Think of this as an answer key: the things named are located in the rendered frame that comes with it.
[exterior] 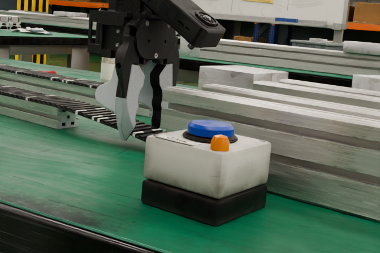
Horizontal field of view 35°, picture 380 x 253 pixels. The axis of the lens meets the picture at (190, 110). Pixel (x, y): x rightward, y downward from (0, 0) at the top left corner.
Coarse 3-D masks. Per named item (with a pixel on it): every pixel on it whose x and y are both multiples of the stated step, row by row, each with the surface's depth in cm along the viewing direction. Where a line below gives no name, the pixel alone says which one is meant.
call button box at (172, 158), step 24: (168, 144) 49; (192, 144) 48; (240, 144) 50; (264, 144) 51; (144, 168) 51; (168, 168) 49; (192, 168) 48; (216, 168) 47; (240, 168) 49; (264, 168) 52; (144, 192) 51; (168, 192) 50; (192, 192) 49; (216, 192) 47; (240, 192) 50; (264, 192) 53; (192, 216) 48; (216, 216) 47
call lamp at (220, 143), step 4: (216, 136) 47; (220, 136) 47; (224, 136) 47; (212, 140) 47; (216, 140) 47; (220, 140) 47; (224, 140) 47; (228, 140) 47; (212, 144) 47; (216, 144) 47; (220, 144) 47; (224, 144) 47; (228, 144) 47; (212, 148) 47; (216, 148) 47; (220, 148) 47; (224, 148) 47; (228, 148) 47
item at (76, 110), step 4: (72, 108) 77; (76, 108) 78; (80, 108) 78; (84, 108) 79; (88, 108) 79; (92, 108) 80; (96, 108) 80; (100, 108) 80; (104, 108) 80; (72, 112) 77; (76, 112) 77; (80, 112) 77
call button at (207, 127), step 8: (192, 120) 52; (200, 120) 52; (208, 120) 52; (216, 120) 53; (192, 128) 50; (200, 128) 50; (208, 128) 50; (216, 128) 50; (224, 128) 50; (232, 128) 51; (208, 136) 50; (232, 136) 51
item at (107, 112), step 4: (84, 112) 76; (88, 112) 77; (92, 112) 77; (96, 112) 78; (100, 112) 78; (104, 112) 78; (108, 112) 78; (112, 112) 79; (84, 116) 76; (88, 116) 75
